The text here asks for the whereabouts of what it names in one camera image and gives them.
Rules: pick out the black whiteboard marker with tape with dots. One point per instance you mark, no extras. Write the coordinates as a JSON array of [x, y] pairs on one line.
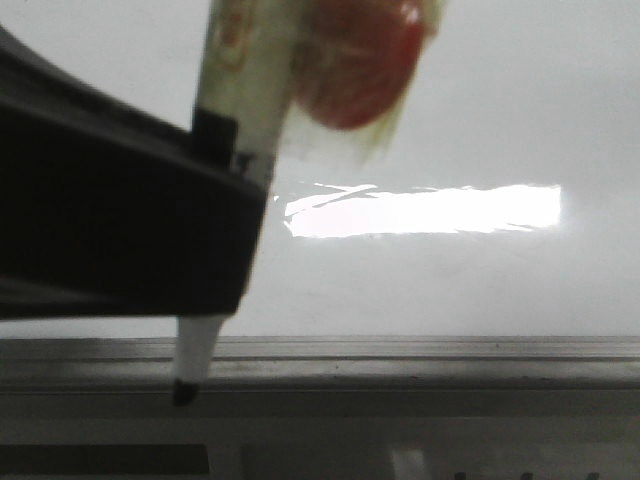
[[325, 80]]

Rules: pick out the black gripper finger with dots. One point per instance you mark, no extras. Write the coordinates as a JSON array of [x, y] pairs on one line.
[[108, 211]]

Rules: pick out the white whiteboard with aluminium frame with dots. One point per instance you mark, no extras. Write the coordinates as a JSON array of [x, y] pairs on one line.
[[502, 201]]

